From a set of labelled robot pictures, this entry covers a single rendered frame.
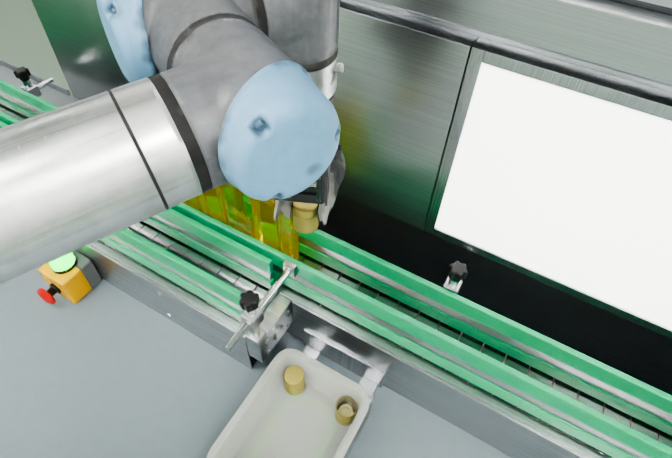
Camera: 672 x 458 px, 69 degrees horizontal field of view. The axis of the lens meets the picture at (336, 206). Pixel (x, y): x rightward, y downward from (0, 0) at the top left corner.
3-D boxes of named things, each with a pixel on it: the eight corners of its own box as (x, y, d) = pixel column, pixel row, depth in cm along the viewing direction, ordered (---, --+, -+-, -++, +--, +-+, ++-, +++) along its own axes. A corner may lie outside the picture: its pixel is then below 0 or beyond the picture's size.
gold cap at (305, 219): (295, 213, 69) (294, 192, 66) (319, 215, 69) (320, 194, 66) (291, 232, 67) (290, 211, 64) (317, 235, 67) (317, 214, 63)
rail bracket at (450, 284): (463, 294, 86) (483, 248, 77) (449, 324, 82) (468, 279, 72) (442, 284, 88) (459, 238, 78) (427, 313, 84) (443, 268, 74)
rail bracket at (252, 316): (300, 293, 84) (298, 249, 75) (240, 374, 74) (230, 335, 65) (286, 285, 85) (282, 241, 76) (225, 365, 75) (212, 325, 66)
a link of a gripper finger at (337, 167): (311, 197, 62) (299, 145, 56) (313, 187, 63) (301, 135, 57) (348, 196, 61) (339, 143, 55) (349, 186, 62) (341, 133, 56)
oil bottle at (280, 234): (300, 257, 90) (298, 174, 74) (283, 279, 87) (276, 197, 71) (276, 244, 92) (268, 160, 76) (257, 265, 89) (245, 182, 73)
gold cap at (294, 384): (300, 372, 87) (300, 361, 84) (307, 390, 85) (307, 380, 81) (281, 379, 86) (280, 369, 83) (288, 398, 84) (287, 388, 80)
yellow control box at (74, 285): (103, 280, 100) (91, 259, 95) (74, 308, 96) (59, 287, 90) (79, 266, 103) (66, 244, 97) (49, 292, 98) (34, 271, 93)
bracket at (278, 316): (296, 322, 88) (295, 301, 83) (265, 365, 83) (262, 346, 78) (279, 313, 90) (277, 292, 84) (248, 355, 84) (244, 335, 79)
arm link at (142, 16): (122, 33, 29) (286, -7, 33) (79, -35, 35) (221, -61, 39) (155, 136, 35) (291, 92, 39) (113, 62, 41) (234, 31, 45)
